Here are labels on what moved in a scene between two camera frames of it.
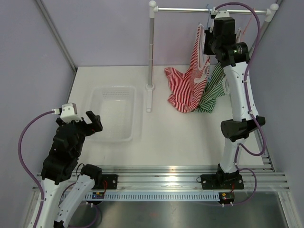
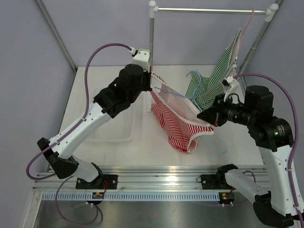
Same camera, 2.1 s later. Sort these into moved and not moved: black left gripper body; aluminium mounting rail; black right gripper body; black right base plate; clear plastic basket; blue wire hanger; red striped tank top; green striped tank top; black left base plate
Moved: red striped tank top; green striped tank top; black left gripper body; black right gripper body; blue wire hanger
Not moved: black left base plate; black right base plate; clear plastic basket; aluminium mounting rail
